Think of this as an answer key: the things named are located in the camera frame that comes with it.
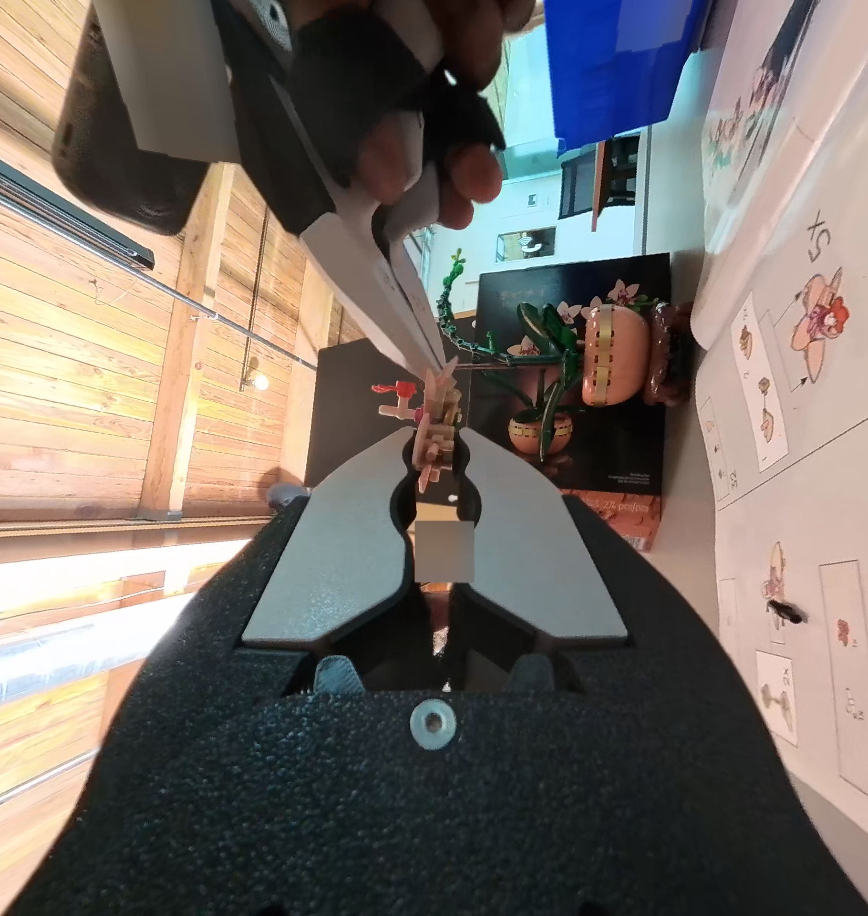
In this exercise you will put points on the small wall sign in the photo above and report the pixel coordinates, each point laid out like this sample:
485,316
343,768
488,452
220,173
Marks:
527,243

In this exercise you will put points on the person's right hand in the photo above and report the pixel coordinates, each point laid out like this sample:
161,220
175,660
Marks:
348,93

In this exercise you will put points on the toy brick orchid plant pot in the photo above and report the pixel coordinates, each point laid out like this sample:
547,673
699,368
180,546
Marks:
609,358

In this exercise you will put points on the small black toy brick piece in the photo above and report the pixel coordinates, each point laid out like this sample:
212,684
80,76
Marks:
783,610

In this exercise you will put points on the ceiling light bulb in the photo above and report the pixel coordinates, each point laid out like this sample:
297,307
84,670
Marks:
261,381

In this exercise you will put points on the black ceiling light track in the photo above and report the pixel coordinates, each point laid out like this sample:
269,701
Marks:
62,207

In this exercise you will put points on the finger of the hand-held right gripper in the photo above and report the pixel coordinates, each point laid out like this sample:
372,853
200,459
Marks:
362,272
420,300

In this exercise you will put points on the building instruction booklet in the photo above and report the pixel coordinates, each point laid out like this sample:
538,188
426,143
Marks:
799,501

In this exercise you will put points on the silver air duct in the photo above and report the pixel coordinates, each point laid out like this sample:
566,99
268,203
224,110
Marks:
33,662

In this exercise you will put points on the black dome ceiling device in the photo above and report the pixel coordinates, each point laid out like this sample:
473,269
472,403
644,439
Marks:
287,495

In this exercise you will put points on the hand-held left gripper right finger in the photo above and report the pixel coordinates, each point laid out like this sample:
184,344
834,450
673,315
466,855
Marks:
541,565

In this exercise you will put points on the toy brick orchid flower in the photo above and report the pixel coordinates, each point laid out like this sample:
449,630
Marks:
437,429

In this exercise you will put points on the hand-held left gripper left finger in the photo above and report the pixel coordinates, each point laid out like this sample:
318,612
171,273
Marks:
319,558

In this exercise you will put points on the printed toy set box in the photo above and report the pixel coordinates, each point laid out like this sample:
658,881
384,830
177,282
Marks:
606,458

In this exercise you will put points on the black cardboard box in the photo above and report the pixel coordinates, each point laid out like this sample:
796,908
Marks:
355,401

